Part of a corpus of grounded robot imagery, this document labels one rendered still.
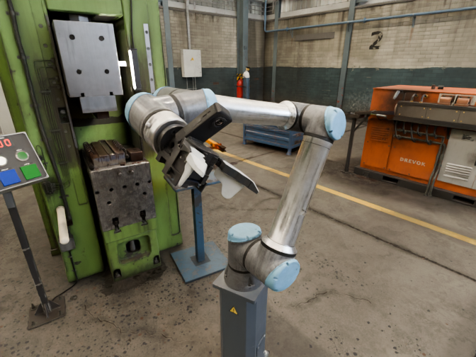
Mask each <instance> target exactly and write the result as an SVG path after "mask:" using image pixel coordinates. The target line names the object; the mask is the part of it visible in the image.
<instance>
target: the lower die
mask: <svg viewBox="0 0 476 357"><path fill-rule="evenodd" d="M105 141H106V142H107V143H108V145H109V146H110V147H111V148H112V150H113V151H114V152H115V154H114V155H110V153H109V152H108V150H107V149H106V148H105V147H104V146H103V144H102V143H101V141H100V140H98V142H91V144H89V145H90V146H91V148H92V150H93V152H94V153H93V152H89V157H90V160H91V163H92V164H93V167H94V168H99V167H104V166H111V165H116V164H120V163H121V162H126V161H125V153H124V151H123V150H120V148H119V147H116V146H115V145H116V144H115V143H114V144H113V142H114V141H113V140H105ZM112 141H113V142H112ZM118 148H119V149H118ZM107 164H108V165H107Z"/></svg>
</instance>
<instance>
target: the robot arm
mask: <svg viewBox="0 0 476 357"><path fill-rule="evenodd" d="M125 118H126V120H127V121H128V123H129V125H130V127H131V128H132V129H133V130H134V131H136V132H137V133H138V135H139V136H140V137H141V138H142V139H143V140H144V141H145V142H146V143H147V144H148V145H149V146H150V147H151V148H152V149H153V150H154V151H155V152H156V153H157V157H156V158H155V159H156V160H157V161H158V162H161V163H163V164H166V165H165V166H164V168H163V170H162V172H163V173H164V175H165V176H166V177H167V178H168V179H169V180H170V182H172V183H173V184H174V185H175V186H176V185H177V184H178V186H179V187H184V188H188V186H195V187H196V188H197V189H198V190H199V191H200V192H201V193H202V192H203V190H204V188H205V187H206V185H207V184H208V183H207V182H206V181H207V179H208V177H209V174H210V172H211V171H212V170H213V168H214V167H213V166H214V165H216V166H218V167H219V168H217V169H216V170H215V172H214V176H215V178H216V179H217V180H218V181H220V182H221V183H222V196H223V197H225V198H231V197H233V196H234V195H235V194H236V193H237V192H238V191H240V190H241V189H242V188H243V187H244V186H246V187H247V188H248V189H250V190H251V191H253V192H255V193H256V194H258V192H259V190H258V188H257V187H256V185H255V183H254V182H253V181H252V180H251V179H250V178H249V177H248V176H246V175H245V174H243V173H242V172H241V171H240V170H239V169H238V168H236V167H235V166H233V165H232V164H230V163H229V162H228V161H226V160H225V159H223V158H222V157H220V155H219V154H218V153H217V152H214V151H213V150H212V149H211V148H209V147H207V146H206V145H204V144H203V143H204V142H205V141H207V140H208V139H210V138H211V137H212V136H213V135H215V134H216V133H217V132H219V131H220V130H221V129H223V128H224V127H226V126H227V125H229V124H230V123H244V124H255V125H275V126H277V127H278V128H279V129H281V130H290V131H296V132H303V133H304V135H303V139H302V143H301V145H300V148H299V151H298V153H297V156H296V159H295V163H294V164H293V168H292V171H291V172H290V176H289V179H288V182H287V184H286V187H285V190H284V192H283V196H282V198H281V200H280V204H279V206H278V209H277V212H276V215H275V217H274V220H273V223H272V225H271V229H270V232H269V233H268V235H266V236H264V237H261V228H260V227H259V226H258V225H255V224H253V223H247V222H246V223H240V224H237V225H234V226H232V227H231V228H230V229H229V231H228V237H227V244H228V265H227V267H226V269H225V273H224V280H225V283H226V284H227V286H228V287H230V288H231V289H233V290H236V291H239V292H250V291H253V290H256V289H257V288H259V287H260V286H261V285H262V283H263V284H264V285H265V286H266V287H268V288H270V289H271V290H273V291H275V292H280V291H283V290H285V289H286V288H288V287H289V286H290V285H291V284H292V283H293V282H294V281H295V279H296V277H297V275H298V274H299V271H300V264H299V263H298V261H297V260H296V259H295V256H296V254H297V252H298V251H297V249H296V248H295V242H296V239H297V237H298V234H299V231H300V228H301V226H302V223H303V220H304V219H305V215H306V213H307V209H308V208H309V205H310V202H311V200H312V196H313V194H314V191H315V189H316V186H317V183H318V180H319V178H320V175H321V172H322V169H323V167H324V164H325V161H326V160H327V156H328V153H329V150H330V148H331V146H332V145H333V143H334V140H339V139H340V138H341V137H342V136H343V134H344V131H345V129H346V117H345V115H344V112H343V111H342V110H341V109H340V108H335V107H332V106H319V105H312V104H308V103H298V102H293V101H282V102H280V103H271V102H265V101H255V100H250V99H245V98H235V97H229V96H220V95H215V94H214V93H213V92H212V91H211V90H210V89H200V90H187V89H177V88H171V87H169V86H164V87H161V88H159V89H157V90H156V91H155V92H154V94H151V93H146V92H142V93H137V94H135V95H134V96H132V97H131V98H130V99H129V101H128V102H127V104H126V106H125ZM169 170H170V171H169ZM168 174H169V175H170V176H171V177H172V178H173V179H174V180H172V179H171V177H170V176H169V175H168ZM198 185H200V186H199V187H198Z"/></svg>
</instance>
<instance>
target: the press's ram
mask: <svg viewBox="0 0 476 357"><path fill-rule="evenodd" d="M51 31H52V36H53V40H54V43H55V49H56V53H57V58H58V62H59V68H60V71H61V75H62V81H63V84H64V90H65V92H66V93H67V95H68V96H69V97H70V98H74V97H81V95H83V96H84V97H87V96H109V95H110V94H111V95H113V96H114V95H123V88H122V83H121V78H120V69H119V66H126V62H124V61H118V55H117V50H116V45H115V36H114V31H113V24H111V23H91V22H81V21H61V20H52V26H51Z"/></svg>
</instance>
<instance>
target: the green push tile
mask: <svg viewBox="0 0 476 357"><path fill-rule="evenodd" d="M20 170H21V171H22V173H23V175H24V177H25V179H26V180H30V179H34V178H37V177H39V176H42V175H41V173H40V171H39V169H38V167H37V165H36V164H30V165H27V166H22V167H20Z"/></svg>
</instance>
